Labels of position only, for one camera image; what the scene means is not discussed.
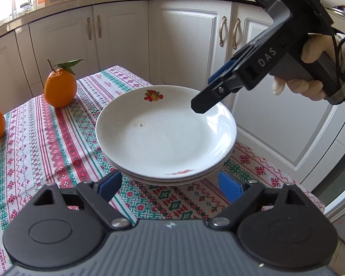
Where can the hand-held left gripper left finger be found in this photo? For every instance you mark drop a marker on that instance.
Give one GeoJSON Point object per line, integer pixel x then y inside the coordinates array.
{"type": "Point", "coordinates": [110, 185]}

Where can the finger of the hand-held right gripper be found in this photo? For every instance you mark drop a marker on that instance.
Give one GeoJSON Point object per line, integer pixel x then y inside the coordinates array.
{"type": "Point", "coordinates": [221, 73]}
{"type": "Point", "coordinates": [207, 97]}

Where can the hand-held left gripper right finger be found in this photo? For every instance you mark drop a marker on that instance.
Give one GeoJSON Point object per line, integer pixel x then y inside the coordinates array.
{"type": "Point", "coordinates": [230, 187]}

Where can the white plate fruit print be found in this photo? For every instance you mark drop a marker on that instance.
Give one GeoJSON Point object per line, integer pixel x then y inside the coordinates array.
{"type": "Point", "coordinates": [166, 129]}
{"type": "Point", "coordinates": [123, 172]}
{"type": "Point", "coordinates": [172, 184]}

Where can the person's right hand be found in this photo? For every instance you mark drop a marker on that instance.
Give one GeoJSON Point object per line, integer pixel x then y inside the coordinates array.
{"type": "Point", "coordinates": [302, 89]}

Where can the striped patterned tablecloth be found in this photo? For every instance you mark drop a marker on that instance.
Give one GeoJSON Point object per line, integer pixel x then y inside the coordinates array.
{"type": "Point", "coordinates": [46, 149]}

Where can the orange with green leaf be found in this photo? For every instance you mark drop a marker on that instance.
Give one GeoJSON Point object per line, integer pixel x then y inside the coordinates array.
{"type": "Point", "coordinates": [60, 89]}

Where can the white refrigerator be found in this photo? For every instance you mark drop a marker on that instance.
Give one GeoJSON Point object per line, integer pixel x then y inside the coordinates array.
{"type": "Point", "coordinates": [342, 178]}

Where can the glass jar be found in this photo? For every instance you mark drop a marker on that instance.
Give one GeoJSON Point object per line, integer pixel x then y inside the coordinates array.
{"type": "Point", "coordinates": [21, 11]}

